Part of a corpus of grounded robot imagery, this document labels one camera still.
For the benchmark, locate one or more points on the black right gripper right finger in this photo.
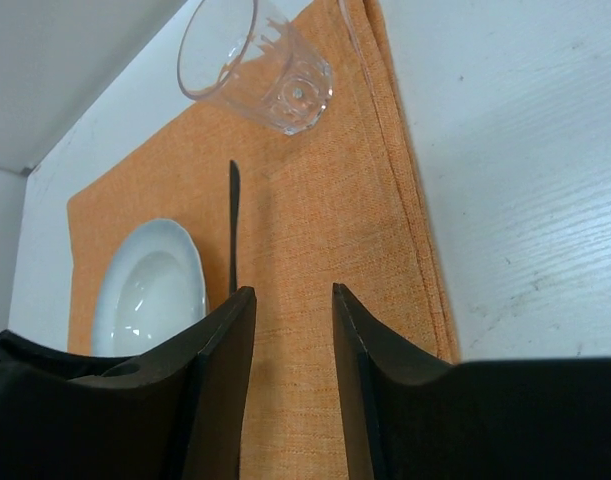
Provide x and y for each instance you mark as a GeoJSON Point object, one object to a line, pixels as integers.
{"type": "Point", "coordinates": [407, 414]}

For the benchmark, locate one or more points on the black metal knife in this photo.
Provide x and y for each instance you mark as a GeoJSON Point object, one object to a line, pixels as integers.
{"type": "Point", "coordinates": [234, 199]}

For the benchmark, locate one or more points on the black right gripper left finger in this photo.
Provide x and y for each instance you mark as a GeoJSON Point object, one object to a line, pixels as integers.
{"type": "Point", "coordinates": [173, 412]}

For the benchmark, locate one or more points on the orange cloth placemat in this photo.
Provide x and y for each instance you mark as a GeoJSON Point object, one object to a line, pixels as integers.
{"type": "Point", "coordinates": [339, 203]}

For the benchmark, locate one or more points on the white ceramic plate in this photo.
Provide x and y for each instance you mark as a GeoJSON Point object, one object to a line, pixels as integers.
{"type": "Point", "coordinates": [153, 289]}

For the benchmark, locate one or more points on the clear drinking glass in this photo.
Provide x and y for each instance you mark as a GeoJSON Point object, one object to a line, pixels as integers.
{"type": "Point", "coordinates": [278, 69]}

